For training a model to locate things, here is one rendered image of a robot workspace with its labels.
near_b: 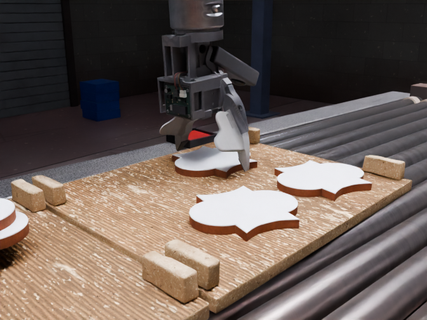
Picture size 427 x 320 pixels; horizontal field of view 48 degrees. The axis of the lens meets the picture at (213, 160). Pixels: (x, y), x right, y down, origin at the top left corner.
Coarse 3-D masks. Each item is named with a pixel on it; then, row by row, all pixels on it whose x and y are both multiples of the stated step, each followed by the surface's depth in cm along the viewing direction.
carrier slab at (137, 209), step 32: (160, 160) 78; (256, 160) 78; (288, 160) 78; (320, 160) 78; (96, 192) 64; (128, 192) 64; (160, 192) 64; (192, 192) 64; (352, 192) 64; (384, 192) 64; (96, 224) 55; (128, 224) 55; (160, 224) 55; (320, 224) 55; (352, 224) 57; (128, 256) 49; (224, 256) 48; (256, 256) 48; (288, 256) 48; (224, 288) 42
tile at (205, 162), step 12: (180, 156) 76; (192, 156) 76; (204, 156) 76; (216, 156) 76; (228, 156) 76; (180, 168) 71; (192, 168) 70; (204, 168) 70; (216, 168) 70; (228, 168) 70; (240, 168) 73
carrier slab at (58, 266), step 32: (32, 224) 55; (64, 224) 55; (0, 256) 48; (32, 256) 48; (64, 256) 48; (96, 256) 48; (0, 288) 42; (32, 288) 42; (64, 288) 42; (96, 288) 42; (128, 288) 42
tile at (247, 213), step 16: (224, 192) 61; (240, 192) 61; (256, 192) 61; (272, 192) 61; (192, 208) 56; (208, 208) 56; (224, 208) 56; (240, 208) 56; (256, 208) 56; (272, 208) 56; (288, 208) 56; (192, 224) 54; (208, 224) 52; (224, 224) 52; (240, 224) 52; (256, 224) 52; (272, 224) 53; (288, 224) 54
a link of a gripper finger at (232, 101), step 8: (232, 88) 68; (224, 96) 68; (232, 96) 68; (224, 104) 69; (232, 104) 68; (240, 104) 68; (232, 112) 68; (240, 112) 68; (240, 120) 68; (240, 128) 68
